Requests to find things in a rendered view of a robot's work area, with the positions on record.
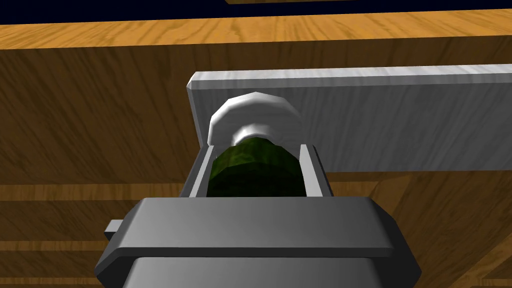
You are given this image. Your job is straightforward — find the wooden cabinet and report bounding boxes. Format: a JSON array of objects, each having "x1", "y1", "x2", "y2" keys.
[{"x1": 0, "y1": 7, "x2": 512, "y2": 288}]

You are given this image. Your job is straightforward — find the grey drawer front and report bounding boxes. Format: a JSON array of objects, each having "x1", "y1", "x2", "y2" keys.
[{"x1": 186, "y1": 64, "x2": 512, "y2": 174}]

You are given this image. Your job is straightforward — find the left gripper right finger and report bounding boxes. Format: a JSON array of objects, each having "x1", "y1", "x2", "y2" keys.
[{"x1": 299, "y1": 143, "x2": 334, "y2": 198}]

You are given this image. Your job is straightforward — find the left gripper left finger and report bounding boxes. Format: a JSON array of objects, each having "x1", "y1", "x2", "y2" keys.
[{"x1": 178, "y1": 145, "x2": 217, "y2": 199}]

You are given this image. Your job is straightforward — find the white and green knob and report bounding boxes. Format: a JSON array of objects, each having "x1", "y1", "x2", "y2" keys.
[{"x1": 206, "y1": 91, "x2": 308, "y2": 198}]

